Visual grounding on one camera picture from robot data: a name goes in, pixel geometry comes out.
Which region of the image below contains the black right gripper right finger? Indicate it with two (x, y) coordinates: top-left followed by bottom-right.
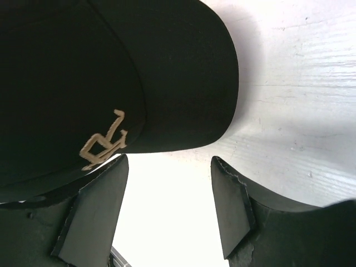
(211, 156), (355, 266)

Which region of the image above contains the black cap gold logo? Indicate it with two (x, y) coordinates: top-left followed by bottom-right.
(1, 1), (239, 202)

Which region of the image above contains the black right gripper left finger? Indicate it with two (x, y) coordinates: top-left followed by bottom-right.
(1, 155), (129, 267)

